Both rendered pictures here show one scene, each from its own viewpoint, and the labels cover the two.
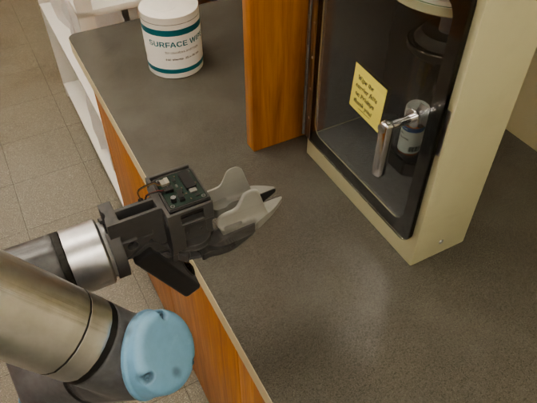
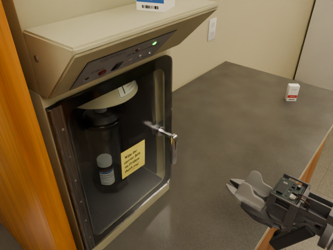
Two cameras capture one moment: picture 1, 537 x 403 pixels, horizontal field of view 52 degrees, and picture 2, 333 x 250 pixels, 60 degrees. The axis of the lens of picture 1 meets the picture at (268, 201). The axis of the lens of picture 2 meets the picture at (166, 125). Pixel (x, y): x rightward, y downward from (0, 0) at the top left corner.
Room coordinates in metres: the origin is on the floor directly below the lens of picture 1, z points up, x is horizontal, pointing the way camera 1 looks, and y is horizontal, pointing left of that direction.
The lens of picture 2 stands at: (0.80, 0.36, 1.62)
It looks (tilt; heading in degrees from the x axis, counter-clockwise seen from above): 35 degrees down; 248
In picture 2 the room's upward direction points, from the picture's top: straight up
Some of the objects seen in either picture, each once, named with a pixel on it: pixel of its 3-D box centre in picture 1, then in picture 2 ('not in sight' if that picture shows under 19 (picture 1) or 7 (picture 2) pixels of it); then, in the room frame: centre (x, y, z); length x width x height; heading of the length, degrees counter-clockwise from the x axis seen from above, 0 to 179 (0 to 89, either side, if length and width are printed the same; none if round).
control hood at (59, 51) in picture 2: not in sight; (137, 44); (0.66, -0.10, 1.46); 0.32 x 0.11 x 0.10; 28
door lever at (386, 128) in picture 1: (392, 144); (168, 146); (0.58, -0.17, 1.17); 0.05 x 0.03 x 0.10; 118
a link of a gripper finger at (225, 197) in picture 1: (236, 186); (244, 192); (0.49, 0.04, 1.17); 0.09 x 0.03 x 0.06; 121
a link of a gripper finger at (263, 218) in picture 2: not in sight; (262, 211); (0.47, 0.08, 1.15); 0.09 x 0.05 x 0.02; 121
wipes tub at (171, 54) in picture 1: (172, 35); not in sight; (1.15, 0.22, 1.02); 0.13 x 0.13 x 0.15
